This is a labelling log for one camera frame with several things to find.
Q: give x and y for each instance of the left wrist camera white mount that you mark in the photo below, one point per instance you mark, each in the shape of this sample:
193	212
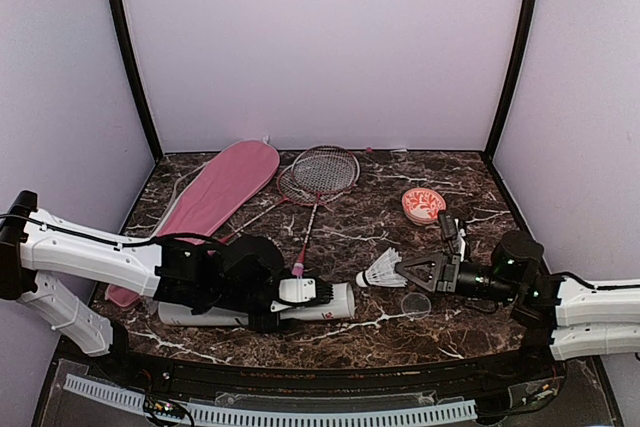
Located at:
294	292

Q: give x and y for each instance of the black frame post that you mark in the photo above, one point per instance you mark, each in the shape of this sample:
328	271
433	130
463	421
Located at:
134	79
512	74

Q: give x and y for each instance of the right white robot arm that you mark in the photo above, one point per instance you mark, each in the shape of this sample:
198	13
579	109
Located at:
570	316

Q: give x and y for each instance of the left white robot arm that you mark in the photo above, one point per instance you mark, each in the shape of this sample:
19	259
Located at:
36	246

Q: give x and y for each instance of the white shuttlecock tube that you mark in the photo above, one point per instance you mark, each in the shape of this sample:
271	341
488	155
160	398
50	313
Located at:
341	307

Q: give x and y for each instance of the right black frame post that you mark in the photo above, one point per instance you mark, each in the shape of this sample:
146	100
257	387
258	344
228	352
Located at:
512	74

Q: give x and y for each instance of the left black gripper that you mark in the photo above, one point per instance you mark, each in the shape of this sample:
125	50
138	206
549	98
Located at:
264	326

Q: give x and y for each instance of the red patterned bowl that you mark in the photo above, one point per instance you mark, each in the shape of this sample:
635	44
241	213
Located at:
422	205

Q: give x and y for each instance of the pink racket cover bag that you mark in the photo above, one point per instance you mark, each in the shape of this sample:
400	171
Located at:
220	188

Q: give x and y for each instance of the black front table rail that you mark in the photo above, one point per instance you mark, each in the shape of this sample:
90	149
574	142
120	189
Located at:
336	362

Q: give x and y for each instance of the clear plastic tube lid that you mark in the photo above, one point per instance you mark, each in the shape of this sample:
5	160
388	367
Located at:
416	306

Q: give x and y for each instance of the red racket with visible handle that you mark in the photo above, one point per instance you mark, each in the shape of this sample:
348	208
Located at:
322	171

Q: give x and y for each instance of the small circuit board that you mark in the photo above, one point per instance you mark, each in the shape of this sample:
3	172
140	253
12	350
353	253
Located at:
165	409

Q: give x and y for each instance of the red racket underneath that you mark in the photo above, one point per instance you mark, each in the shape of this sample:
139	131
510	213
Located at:
291	192

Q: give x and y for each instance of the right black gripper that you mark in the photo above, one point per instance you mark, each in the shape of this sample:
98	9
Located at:
444	276

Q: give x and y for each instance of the left black frame post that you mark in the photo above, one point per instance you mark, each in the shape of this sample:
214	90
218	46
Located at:
134	79

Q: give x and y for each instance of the white shuttlecock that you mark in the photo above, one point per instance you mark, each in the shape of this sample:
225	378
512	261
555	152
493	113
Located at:
382	272

